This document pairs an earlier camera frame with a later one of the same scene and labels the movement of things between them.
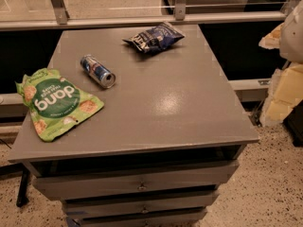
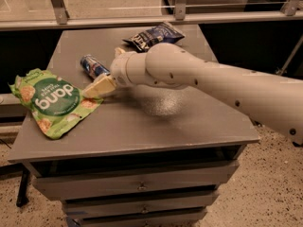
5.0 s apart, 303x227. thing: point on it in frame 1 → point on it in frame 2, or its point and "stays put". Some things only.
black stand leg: x=22 y=195 stays put
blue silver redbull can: x=98 y=72 stays put
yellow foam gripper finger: x=273 y=39 → x=130 y=69
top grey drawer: x=144 y=181 stays put
